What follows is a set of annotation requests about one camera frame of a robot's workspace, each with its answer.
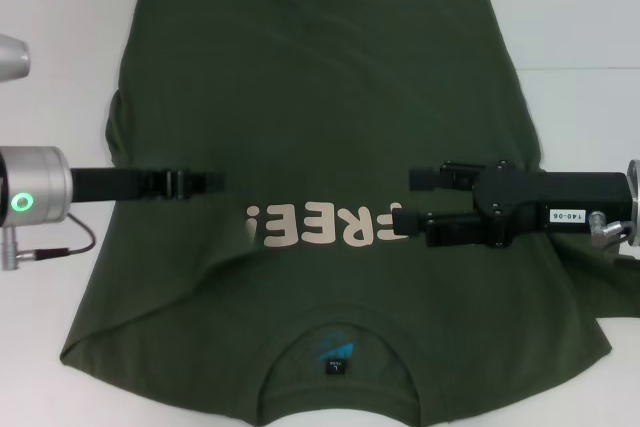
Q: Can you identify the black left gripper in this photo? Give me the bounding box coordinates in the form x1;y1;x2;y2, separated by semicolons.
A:
69;165;227;201

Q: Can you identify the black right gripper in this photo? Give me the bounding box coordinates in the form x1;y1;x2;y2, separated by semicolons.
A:
391;158;635;250

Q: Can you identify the dark green FREE! t-shirt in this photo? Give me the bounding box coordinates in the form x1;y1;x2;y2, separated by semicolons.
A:
58;0;640;427

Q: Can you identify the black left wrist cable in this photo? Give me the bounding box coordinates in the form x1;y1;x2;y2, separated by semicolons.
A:
17;211;97;261

